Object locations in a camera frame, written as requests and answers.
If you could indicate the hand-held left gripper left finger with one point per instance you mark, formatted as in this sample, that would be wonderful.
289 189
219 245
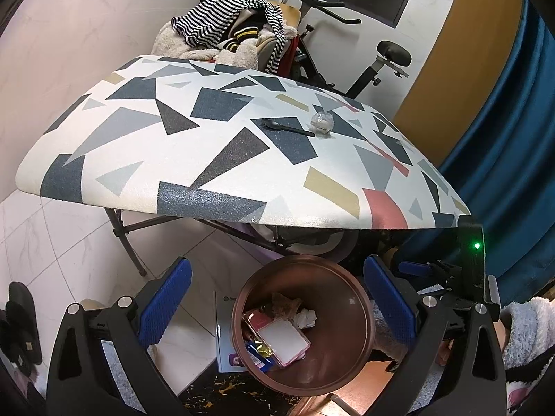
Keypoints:
167 301

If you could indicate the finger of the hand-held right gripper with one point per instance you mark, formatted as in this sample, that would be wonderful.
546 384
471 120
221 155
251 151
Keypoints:
416 268

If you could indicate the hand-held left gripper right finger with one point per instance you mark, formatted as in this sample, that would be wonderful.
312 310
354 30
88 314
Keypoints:
390 305

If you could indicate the brown round trash bin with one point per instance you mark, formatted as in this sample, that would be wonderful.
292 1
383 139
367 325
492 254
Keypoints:
338 355

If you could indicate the white tissue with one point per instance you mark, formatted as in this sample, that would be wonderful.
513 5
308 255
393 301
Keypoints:
305 318

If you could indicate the brown paper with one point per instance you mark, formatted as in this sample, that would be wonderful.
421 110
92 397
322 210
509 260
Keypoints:
284 305

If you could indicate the gold foil wrapper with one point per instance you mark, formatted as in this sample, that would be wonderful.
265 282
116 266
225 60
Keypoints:
262 350

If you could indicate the pink white plastic box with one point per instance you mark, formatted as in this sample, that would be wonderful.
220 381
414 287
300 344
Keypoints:
284 340

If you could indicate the clear plastic wrapper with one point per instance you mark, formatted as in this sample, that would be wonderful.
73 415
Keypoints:
323 121

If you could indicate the black plastic spoon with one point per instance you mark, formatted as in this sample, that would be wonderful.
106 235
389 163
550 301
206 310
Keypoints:
286 127

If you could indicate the person's right forearm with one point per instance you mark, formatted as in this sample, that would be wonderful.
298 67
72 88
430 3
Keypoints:
529 329

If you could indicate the person's right leg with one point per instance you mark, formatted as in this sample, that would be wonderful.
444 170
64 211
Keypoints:
386 338

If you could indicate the person's leg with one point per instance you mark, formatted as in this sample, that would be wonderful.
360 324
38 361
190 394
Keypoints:
115 359
386 338

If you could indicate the white box under bin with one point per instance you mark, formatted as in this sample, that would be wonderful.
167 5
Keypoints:
223 333

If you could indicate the beige slipper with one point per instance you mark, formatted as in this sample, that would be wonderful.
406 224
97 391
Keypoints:
89 304

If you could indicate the person's left leg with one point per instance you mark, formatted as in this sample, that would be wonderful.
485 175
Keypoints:
115 359

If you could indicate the round grey pink object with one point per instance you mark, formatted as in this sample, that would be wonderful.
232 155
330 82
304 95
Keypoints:
321 247

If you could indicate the blue small box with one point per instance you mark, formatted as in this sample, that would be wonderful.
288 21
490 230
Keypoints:
250 347

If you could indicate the blue curtain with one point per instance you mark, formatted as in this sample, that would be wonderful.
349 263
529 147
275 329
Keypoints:
511 160

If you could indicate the black slipper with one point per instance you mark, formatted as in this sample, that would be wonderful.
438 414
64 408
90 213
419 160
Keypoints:
8 342
24 312

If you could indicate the black exercise bike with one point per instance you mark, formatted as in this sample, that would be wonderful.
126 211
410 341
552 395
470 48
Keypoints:
364 82

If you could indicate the red garment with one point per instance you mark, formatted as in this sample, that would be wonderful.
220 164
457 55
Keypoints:
295 54

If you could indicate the cream fluffy garment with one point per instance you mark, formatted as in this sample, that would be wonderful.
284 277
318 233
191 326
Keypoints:
169 43

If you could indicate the dark jacket with yellow stripes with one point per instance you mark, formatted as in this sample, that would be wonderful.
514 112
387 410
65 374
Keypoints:
243 34

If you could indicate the wooden chair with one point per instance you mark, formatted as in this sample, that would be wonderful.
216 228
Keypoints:
290 15

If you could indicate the black white striped garment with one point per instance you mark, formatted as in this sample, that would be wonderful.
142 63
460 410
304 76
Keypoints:
217 13

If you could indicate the black table leg frame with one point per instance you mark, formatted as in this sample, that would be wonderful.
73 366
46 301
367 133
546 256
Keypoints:
126 242

